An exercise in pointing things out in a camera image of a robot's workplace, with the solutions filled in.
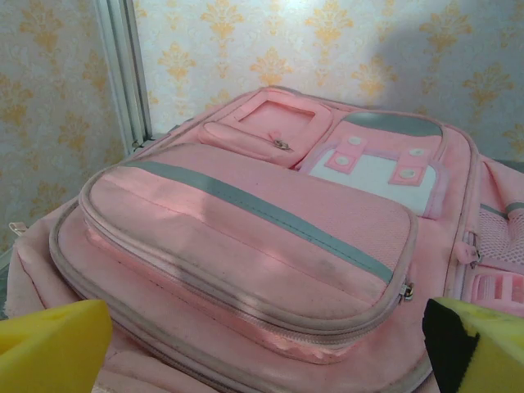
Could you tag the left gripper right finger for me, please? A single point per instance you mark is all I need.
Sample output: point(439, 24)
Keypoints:
point(483, 352)

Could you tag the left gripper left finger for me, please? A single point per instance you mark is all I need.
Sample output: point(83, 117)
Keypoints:
point(49, 344)

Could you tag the pink school backpack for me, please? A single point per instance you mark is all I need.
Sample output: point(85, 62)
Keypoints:
point(254, 254)

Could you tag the aluminium frame post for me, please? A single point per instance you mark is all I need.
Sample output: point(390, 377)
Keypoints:
point(123, 69)

